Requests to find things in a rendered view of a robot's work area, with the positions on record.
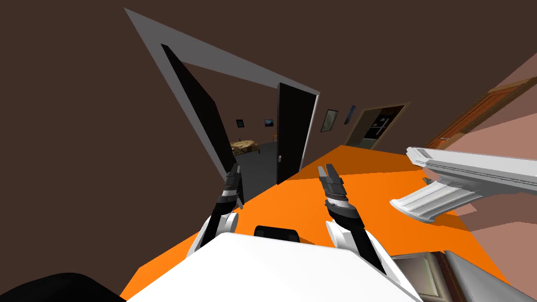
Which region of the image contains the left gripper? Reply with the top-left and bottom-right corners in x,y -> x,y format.
223,164 -> 244,195

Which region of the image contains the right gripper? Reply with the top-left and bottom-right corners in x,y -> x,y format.
317,163 -> 349,199

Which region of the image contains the bed with patterned cover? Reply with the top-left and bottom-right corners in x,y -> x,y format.
229,139 -> 261,157

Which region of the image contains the black door leaf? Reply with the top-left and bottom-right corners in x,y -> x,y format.
161,44 -> 245,207
276,82 -> 318,186

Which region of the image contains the dark window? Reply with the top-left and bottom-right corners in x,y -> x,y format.
362,106 -> 396,141

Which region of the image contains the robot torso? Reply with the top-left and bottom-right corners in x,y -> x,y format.
125,225 -> 424,302

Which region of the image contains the white angular fixture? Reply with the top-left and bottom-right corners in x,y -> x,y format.
389,146 -> 537,223

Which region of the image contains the brown wooden door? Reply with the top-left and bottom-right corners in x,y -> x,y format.
425,77 -> 537,150

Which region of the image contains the grey framed wall picture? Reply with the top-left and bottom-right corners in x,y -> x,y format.
320,109 -> 339,133

